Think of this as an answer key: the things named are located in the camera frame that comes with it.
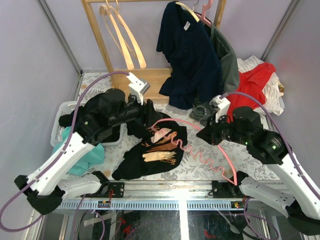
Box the floral table mat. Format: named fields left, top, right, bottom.
left=74, top=71, right=281, bottom=181

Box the red t shirt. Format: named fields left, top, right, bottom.
left=227, top=62, right=276, bottom=118

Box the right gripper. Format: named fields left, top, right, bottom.
left=196, top=111, right=250, bottom=145

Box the teal cloth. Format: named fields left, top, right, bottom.
left=52, top=126, right=105, bottom=177

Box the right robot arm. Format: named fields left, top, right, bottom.
left=197, top=106, right=320, bottom=236

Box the pink hanger on rack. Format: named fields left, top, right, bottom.
left=194, top=0, right=213, bottom=27

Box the black t shirt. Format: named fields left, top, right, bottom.
left=112, top=120, right=188, bottom=181

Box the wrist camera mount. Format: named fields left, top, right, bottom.
left=126, top=72, right=151, bottom=105
left=209, top=95, right=231, bottom=123

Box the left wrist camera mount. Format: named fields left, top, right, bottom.
left=126, top=72, right=151, bottom=105

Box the pink hanger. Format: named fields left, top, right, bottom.
left=144, top=117, right=238, bottom=186
left=194, top=0, right=213, bottom=27

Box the wooden hanger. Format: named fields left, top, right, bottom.
left=99, top=0, right=134, bottom=70
left=115, top=0, right=147, bottom=69

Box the navy t shirt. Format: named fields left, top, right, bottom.
left=156, top=1, right=224, bottom=110

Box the white plastic basket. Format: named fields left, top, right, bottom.
left=50, top=101, right=123, bottom=147

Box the wooden clothes rack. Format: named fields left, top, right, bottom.
left=80, top=0, right=227, bottom=105

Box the grey t shirt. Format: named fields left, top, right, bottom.
left=189, top=24, right=240, bottom=126

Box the white garment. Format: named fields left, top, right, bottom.
left=237, top=55, right=285, bottom=116

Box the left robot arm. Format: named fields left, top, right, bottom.
left=14, top=88, right=162, bottom=215

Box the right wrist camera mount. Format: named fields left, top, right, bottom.
left=209, top=95, right=231, bottom=123

